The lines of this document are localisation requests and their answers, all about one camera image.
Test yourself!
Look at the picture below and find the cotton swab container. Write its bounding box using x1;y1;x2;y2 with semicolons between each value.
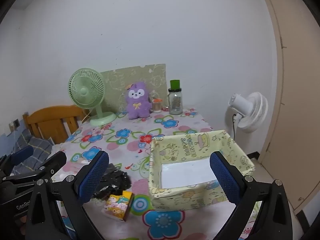
151;97;163;113

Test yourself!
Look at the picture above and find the purple plush toy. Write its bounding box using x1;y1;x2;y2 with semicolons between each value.
124;81;153;120

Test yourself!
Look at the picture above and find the yellow printed fabric storage box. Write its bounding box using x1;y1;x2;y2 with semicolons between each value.
147;129;255;212

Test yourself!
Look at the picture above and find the green patterned board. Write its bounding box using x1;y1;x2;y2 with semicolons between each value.
100;64;167;113

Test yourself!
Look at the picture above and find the green desk fan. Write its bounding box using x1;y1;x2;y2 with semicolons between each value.
68;68;117;127

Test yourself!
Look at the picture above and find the colourful cartoon tissue pack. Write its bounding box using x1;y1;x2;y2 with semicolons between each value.
101;190;134;222

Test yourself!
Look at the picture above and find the white standing fan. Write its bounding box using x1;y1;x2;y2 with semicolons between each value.
229;92;269;134

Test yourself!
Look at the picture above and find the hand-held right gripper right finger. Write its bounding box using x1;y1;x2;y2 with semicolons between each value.
209;151;294;240

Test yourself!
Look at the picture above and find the grey plaid blanket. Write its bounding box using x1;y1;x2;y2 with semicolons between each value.
0;127;54;175

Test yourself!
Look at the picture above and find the glass jar mug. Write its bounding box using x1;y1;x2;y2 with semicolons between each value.
168;88;184;115

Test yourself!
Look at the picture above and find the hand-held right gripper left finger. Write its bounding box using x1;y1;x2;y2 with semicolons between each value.
25;151;110;240

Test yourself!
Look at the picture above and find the beige wooden door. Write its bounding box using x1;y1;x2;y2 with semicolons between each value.
257;0;320;213

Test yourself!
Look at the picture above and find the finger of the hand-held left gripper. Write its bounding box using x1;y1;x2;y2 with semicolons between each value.
0;151;67;183
0;146;34;178

